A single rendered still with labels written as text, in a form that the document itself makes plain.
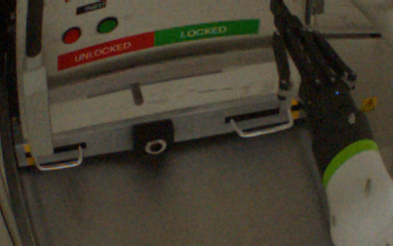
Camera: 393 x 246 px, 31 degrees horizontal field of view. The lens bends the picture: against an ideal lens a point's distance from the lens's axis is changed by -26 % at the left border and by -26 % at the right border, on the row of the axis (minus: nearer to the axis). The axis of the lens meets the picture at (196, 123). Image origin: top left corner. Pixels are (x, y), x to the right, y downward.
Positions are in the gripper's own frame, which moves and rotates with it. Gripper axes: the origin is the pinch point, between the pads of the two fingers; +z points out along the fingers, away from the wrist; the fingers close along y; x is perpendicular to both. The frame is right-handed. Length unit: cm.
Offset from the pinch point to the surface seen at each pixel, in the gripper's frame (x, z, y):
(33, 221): -38, 0, -40
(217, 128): -34.9, 12.2, -3.6
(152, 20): -10.2, 13.2, -14.4
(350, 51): -47, 38, 38
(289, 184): -38.4, 0.8, 5.7
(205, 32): -14.8, 13.3, -6.4
